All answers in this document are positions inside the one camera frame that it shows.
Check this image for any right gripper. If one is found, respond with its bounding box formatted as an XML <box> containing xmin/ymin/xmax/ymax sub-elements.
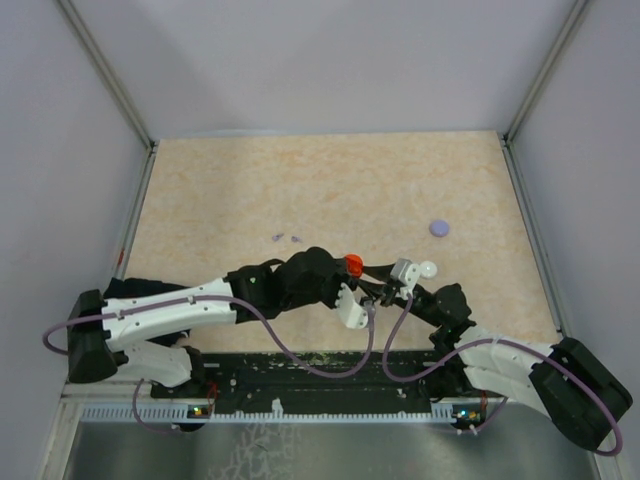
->
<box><xmin>355</xmin><ymin>263</ymin><xmax>444</xmax><ymax>327</ymax></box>

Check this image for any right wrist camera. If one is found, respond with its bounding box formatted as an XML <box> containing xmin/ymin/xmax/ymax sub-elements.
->
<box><xmin>390</xmin><ymin>258</ymin><xmax>422</xmax><ymax>299</ymax></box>

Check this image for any red earbud charging case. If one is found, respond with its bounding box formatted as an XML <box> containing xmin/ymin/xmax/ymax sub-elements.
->
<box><xmin>345</xmin><ymin>254</ymin><xmax>364</xmax><ymax>278</ymax></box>

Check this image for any purple earbud charging case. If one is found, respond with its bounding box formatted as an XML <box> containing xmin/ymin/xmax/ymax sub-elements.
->
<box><xmin>429</xmin><ymin>219</ymin><xmax>450</xmax><ymax>237</ymax></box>

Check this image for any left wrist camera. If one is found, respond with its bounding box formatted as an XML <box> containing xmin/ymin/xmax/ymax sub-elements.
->
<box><xmin>335</xmin><ymin>283</ymin><xmax>376</xmax><ymax>329</ymax></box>

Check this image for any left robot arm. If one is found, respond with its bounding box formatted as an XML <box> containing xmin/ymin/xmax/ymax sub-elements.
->
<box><xmin>66</xmin><ymin>247</ymin><xmax>371</xmax><ymax>397</ymax></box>

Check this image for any white earbud charging case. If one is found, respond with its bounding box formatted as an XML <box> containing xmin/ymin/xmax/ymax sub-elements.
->
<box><xmin>420</xmin><ymin>261</ymin><xmax>438</xmax><ymax>279</ymax></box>

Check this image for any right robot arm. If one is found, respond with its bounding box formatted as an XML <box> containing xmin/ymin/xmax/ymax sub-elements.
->
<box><xmin>347</xmin><ymin>259</ymin><xmax>633</xmax><ymax>457</ymax></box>

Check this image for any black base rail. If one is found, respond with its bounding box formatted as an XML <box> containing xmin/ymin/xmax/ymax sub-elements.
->
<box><xmin>151</xmin><ymin>352</ymin><xmax>499</xmax><ymax>415</ymax></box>

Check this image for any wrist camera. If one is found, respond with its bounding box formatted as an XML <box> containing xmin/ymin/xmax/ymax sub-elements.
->
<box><xmin>390</xmin><ymin>258</ymin><xmax>422</xmax><ymax>299</ymax></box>
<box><xmin>335</xmin><ymin>283</ymin><xmax>376</xmax><ymax>329</ymax></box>

